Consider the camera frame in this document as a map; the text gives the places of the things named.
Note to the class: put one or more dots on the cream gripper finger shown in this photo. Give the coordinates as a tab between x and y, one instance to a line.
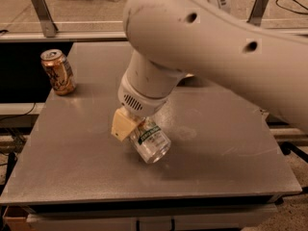
124	123

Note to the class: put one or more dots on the metal bracket post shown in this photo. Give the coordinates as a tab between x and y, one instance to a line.
48	26
257	12

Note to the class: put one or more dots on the left metal bracket post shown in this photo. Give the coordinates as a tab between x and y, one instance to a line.
48	26

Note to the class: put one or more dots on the right metal bracket post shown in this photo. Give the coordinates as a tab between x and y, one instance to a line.
257	12

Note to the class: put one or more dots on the silver green 7up can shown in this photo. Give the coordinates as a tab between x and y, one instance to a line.
150	141

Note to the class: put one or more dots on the cardboard box corner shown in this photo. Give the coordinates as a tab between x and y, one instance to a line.
16	219

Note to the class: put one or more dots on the orange soda can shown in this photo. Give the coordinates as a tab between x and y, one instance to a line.
59	71

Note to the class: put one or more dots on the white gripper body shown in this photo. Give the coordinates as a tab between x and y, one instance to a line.
139	101

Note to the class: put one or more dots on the brown chip bag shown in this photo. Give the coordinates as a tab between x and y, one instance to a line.
189	75

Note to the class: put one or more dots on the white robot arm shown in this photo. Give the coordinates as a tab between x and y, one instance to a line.
173	38

